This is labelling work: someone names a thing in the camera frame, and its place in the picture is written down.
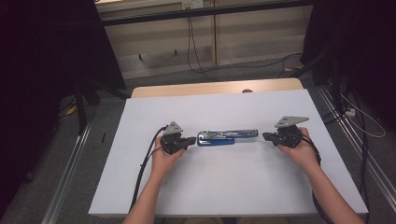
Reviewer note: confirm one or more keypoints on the black metal stand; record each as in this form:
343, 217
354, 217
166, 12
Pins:
81, 109

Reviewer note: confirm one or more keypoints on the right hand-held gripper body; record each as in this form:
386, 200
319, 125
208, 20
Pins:
289, 137

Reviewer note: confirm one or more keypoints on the small black floor piece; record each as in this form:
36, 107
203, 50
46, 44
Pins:
103, 138

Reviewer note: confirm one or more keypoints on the black horizontal bar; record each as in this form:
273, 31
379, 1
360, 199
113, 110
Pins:
199, 13

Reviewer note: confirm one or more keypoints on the beige cabinet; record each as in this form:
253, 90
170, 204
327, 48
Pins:
255, 40

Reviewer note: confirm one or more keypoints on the wooden table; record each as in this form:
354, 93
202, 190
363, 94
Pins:
193, 89

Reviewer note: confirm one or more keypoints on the dark round table grommet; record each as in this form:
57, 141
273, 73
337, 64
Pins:
247, 90

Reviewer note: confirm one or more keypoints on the yellow floor tape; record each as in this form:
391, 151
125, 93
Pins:
71, 110
294, 67

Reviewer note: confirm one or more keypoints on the black curtain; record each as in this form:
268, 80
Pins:
37, 62
358, 46

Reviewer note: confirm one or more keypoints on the person's right hand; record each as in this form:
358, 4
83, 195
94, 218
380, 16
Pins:
303, 154

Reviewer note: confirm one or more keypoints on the white wall socket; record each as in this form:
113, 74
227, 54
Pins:
192, 3

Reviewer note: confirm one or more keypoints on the white plug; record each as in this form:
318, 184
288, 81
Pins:
350, 112

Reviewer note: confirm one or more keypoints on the white table board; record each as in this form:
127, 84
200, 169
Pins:
224, 180

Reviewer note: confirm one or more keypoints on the aluminium floor rail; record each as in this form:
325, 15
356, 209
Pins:
67, 174
355, 143

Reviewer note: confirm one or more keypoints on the black stand leg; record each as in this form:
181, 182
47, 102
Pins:
309, 65

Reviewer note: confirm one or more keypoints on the person's left hand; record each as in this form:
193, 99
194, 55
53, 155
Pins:
162, 161

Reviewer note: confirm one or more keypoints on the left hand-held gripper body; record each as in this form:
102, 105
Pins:
171, 141

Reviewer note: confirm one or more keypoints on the blue stapler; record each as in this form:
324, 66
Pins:
218, 141

